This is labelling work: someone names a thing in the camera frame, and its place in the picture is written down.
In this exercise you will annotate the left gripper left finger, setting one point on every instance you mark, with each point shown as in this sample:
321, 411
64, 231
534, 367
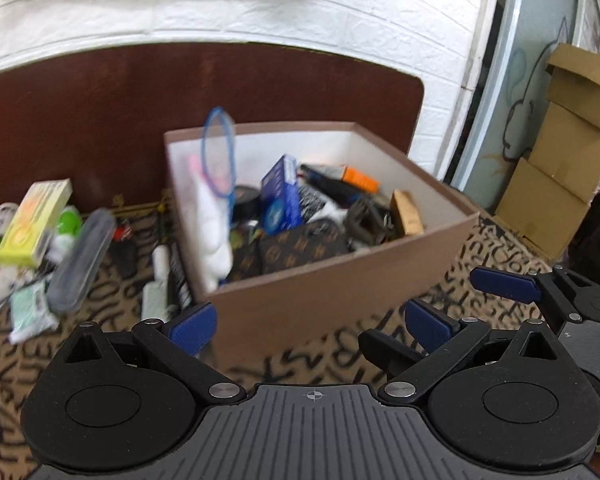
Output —
174, 346

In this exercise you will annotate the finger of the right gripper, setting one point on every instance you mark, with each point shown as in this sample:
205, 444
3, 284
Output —
517, 287
387, 353

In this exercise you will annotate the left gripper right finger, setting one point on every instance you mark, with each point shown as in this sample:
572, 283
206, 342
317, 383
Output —
450, 344

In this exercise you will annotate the mint green tissue packet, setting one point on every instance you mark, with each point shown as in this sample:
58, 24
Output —
29, 313

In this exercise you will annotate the white small tube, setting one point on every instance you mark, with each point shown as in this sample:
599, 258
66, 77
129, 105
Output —
160, 258

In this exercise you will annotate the stacked brown cardboard boxes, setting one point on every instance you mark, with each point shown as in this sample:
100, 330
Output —
551, 190

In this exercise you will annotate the translucent grey toothbrush case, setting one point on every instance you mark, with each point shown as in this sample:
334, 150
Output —
75, 274

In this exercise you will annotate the black metal clip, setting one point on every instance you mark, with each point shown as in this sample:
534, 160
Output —
370, 224

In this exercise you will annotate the brown monogram wallet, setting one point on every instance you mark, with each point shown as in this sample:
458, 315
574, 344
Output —
313, 242

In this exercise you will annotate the tan wooden block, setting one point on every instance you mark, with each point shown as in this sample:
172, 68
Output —
406, 214

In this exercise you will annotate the pink cloth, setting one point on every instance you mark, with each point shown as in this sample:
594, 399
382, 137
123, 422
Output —
205, 219

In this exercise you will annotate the brown cardboard storage box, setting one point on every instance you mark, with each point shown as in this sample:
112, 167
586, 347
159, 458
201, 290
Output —
315, 284

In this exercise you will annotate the black tape roll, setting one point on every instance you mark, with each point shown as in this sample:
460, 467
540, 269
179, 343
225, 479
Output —
247, 203

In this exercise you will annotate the green white bottle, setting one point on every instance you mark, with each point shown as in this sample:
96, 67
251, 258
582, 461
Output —
68, 227

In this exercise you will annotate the blue small carton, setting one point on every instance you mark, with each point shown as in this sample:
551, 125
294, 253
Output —
280, 197

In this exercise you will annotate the yellow green medicine box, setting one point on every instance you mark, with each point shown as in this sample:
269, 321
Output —
29, 233

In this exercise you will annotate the blue rimmed mesh strainer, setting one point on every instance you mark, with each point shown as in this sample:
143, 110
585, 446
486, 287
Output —
218, 157

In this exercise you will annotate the dark brown wooden headboard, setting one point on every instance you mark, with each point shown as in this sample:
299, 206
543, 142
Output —
97, 118

